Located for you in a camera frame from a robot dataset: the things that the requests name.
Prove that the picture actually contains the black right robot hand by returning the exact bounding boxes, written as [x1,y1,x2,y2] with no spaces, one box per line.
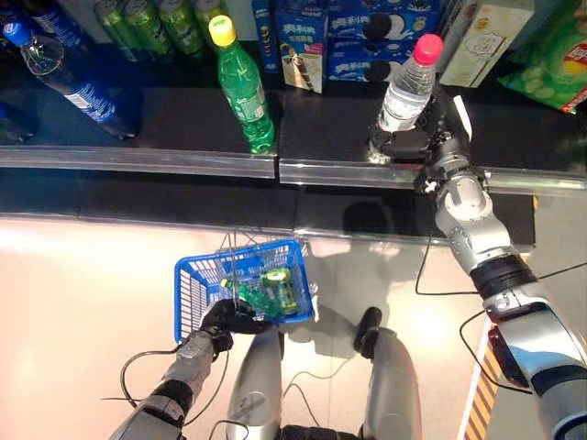
[369,86,473,171]

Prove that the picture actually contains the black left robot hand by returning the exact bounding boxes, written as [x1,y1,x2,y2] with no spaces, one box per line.
[197,297,271,354]

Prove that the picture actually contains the blue plastic shopping basket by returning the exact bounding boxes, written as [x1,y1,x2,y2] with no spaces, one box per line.
[173,231,316,346]

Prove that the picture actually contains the water bottle red label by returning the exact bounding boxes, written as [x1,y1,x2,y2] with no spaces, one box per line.
[376,33,445,135]

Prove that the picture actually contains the green soda can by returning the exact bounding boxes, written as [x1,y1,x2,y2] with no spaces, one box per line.
[274,281,303,318]
[158,0,208,60]
[192,0,231,47]
[123,0,176,61]
[260,269,294,289]
[94,0,139,64]

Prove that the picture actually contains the silver left robot leg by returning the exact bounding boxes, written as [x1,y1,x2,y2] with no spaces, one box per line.
[225,327,284,440]

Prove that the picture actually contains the silver robot leg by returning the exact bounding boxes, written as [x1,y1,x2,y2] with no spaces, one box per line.
[225,327,284,440]
[352,306,423,440]

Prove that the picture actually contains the cream carton round logo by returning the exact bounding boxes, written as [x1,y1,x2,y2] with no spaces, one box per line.
[437,0,537,90]

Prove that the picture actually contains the blue Oreo cookie box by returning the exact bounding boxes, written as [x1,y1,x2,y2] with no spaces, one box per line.
[326,40,415,85]

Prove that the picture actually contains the blue red carton multipack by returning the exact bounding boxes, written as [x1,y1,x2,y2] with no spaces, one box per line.
[327,0,445,48]

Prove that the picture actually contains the green snack bag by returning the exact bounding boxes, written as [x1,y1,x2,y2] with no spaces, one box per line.
[497,4,587,116]

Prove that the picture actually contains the dark robot pelvis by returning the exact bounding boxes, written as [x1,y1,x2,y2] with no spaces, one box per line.
[279,423,364,440]

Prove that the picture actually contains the silver right robot leg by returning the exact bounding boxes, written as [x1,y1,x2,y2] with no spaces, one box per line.
[352,306,423,440]

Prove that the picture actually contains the blue white carton box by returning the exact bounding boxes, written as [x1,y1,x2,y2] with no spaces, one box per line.
[250,0,282,75]

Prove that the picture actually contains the yellow black floor tape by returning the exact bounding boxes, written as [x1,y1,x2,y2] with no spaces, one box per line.
[456,315,506,440]

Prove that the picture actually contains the thin black leg cable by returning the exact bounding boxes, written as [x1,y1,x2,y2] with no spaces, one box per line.
[282,357,352,427]

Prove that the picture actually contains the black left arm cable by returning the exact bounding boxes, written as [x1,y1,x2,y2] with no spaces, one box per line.
[100,341,230,427]

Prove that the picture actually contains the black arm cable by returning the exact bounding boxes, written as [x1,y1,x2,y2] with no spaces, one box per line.
[100,341,230,427]
[415,233,533,391]

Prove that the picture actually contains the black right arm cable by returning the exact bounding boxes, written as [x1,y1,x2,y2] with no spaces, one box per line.
[415,233,533,391]

